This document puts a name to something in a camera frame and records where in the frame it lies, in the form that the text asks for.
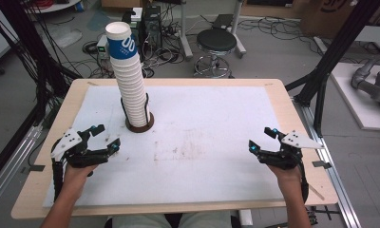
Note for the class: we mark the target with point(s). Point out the person's right hand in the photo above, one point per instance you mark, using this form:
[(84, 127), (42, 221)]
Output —
[(286, 177)]

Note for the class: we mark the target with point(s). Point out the black metal frame post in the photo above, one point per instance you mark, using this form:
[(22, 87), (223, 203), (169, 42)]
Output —
[(340, 47), (23, 47)]

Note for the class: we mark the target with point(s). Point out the white metal stand leg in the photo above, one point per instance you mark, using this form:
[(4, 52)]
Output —
[(185, 34), (238, 34)]

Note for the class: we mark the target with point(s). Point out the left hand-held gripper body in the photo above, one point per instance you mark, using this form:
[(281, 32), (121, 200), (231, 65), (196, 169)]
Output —
[(83, 156)]

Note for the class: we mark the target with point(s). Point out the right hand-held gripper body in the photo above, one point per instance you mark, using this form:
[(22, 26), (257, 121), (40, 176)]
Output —
[(283, 156)]

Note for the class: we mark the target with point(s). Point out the aluminium rail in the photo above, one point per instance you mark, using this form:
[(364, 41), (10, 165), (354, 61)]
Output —
[(333, 177), (7, 171)]

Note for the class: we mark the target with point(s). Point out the stack of white paper cups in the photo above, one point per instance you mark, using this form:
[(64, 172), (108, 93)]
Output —
[(132, 95)]

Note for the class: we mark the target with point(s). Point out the black round stool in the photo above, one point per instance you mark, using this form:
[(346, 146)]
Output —
[(216, 41)]

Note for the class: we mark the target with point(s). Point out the small silver device box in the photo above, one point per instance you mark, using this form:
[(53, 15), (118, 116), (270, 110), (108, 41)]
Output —
[(102, 46)]

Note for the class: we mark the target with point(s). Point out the person's left hand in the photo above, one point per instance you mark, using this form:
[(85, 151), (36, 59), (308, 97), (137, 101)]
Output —
[(77, 177)]

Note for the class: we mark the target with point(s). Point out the person's legs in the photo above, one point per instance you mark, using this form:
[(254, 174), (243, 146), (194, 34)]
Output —
[(197, 221)]

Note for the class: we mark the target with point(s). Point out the white floor board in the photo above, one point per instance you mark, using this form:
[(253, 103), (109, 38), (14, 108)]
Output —
[(359, 107)]

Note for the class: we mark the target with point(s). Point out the large cardboard box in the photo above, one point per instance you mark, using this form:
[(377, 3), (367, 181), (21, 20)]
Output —
[(324, 19)]

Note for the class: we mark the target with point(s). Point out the black tape piece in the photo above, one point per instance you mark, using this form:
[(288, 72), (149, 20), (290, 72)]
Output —
[(36, 167), (321, 164)]

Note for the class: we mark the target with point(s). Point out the white foam mat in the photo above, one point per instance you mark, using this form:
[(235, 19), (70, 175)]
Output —
[(194, 133)]

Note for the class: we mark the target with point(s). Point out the black computer tower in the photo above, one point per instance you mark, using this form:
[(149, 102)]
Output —
[(153, 27)]

